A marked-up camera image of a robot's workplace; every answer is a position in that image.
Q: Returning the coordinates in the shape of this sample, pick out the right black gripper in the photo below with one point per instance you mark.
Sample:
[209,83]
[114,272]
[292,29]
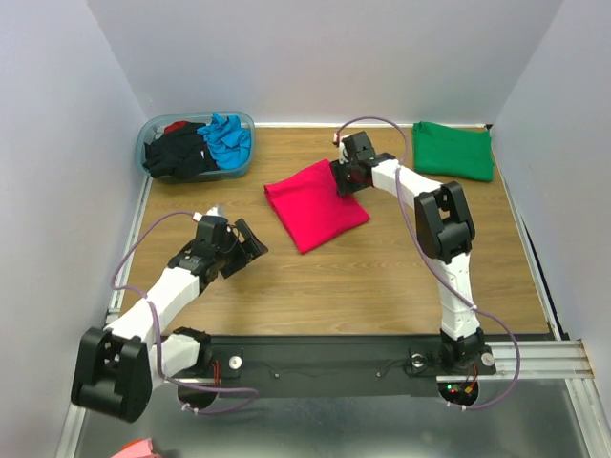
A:
[341,176]

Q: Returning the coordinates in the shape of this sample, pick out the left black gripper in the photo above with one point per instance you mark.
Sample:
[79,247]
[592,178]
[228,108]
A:
[253,246]

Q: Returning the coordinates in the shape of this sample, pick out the pink red t shirt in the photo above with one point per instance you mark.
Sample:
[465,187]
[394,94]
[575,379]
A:
[310,209]

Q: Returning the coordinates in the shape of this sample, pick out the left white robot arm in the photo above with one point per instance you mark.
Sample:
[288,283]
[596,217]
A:
[120,365]

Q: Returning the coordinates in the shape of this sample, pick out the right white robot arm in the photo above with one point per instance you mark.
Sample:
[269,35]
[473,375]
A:
[443,230]

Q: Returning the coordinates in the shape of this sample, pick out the blue t shirt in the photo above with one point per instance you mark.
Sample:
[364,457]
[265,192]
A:
[228,142]

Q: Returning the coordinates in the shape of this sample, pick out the black t shirt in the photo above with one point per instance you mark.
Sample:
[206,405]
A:
[180,155]

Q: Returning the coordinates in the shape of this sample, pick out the green folded t shirt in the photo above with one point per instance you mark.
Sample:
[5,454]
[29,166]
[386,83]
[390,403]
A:
[445,151]

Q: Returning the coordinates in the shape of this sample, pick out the translucent blue plastic bin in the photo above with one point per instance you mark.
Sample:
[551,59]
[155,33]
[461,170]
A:
[154,128]

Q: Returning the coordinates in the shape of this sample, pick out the red garment in bin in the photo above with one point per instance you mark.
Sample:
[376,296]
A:
[176,127]

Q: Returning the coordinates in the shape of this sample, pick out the pink cloth at bottom edge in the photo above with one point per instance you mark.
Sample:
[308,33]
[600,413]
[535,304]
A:
[142,448]

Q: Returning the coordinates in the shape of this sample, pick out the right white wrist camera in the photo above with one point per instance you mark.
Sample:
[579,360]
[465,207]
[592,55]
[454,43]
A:
[340,146]

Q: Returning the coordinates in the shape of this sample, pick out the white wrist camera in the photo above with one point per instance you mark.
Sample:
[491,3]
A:
[340,146]
[214,211]

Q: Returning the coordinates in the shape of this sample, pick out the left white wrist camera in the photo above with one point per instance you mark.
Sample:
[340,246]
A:
[214,211]

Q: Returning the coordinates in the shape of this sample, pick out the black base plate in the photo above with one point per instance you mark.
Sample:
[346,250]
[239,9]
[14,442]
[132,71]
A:
[330,366]

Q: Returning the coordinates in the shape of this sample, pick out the aluminium frame rail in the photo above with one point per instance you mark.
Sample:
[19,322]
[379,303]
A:
[541,361]

